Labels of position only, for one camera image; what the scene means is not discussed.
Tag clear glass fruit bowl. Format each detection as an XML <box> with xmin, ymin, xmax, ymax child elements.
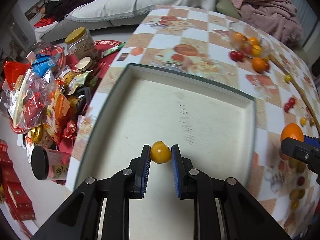
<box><xmin>228</xmin><ymin>21</ymin><xmax>271</xmax><ymax>59</ymax></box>

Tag plastic jar yellow lid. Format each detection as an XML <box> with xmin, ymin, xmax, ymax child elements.
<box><xmin>65</xmin><ymin>27</ymin><xmax>100</xmax><ymax>61</ymax></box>

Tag black lid jar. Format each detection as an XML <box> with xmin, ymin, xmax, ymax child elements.
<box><xmin>31</xmin><ymin>146</ymin><xmax>71</xmax><ymax>181</ymax></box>

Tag pile of snack packets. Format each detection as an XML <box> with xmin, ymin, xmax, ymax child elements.
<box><xmin>1</xmin><ymin>43</ymin><xmax>101</xmax><ymax>147</ymax></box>

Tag pink blanket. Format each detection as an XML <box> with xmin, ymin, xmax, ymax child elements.
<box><xmin>230</xmin><ymin>0</ymin><xmax>303</xmax><ymax>44</ymax></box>

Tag small orange mandarin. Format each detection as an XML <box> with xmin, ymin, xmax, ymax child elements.
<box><xmin>252</xmin><ymin>57</ymin><xmax>269</xmax><ymax>73</ymax></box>

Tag long wooden back scratcher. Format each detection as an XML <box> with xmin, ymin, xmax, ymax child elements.
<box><xmin>268</xmin><ymin>54</ymin><xmax>320</xmax><ymax>133</ymax></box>

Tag white shallow tray box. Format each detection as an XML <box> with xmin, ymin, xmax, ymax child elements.
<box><xmin>74</xmin><ymin>63</ymin><xmax>256</xmax><ymax>239</ymax></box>

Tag yellow cherry tomato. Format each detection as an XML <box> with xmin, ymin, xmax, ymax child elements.
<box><xmin>150</xmin><ymin>141</ymin><xmax>172</xmax><ymax>164</ymax></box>

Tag large orange mandarin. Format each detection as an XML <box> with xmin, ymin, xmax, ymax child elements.
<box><xmin>280</xmin><ymin>123</ymin><xmax>304</xmax><ymax>142</ymax></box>

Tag red cherry tomato pair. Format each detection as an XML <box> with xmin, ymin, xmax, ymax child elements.
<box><xmin>229</xmin><ymin>51</ymin><xmax>244</xmax><ymax>62</ymax></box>

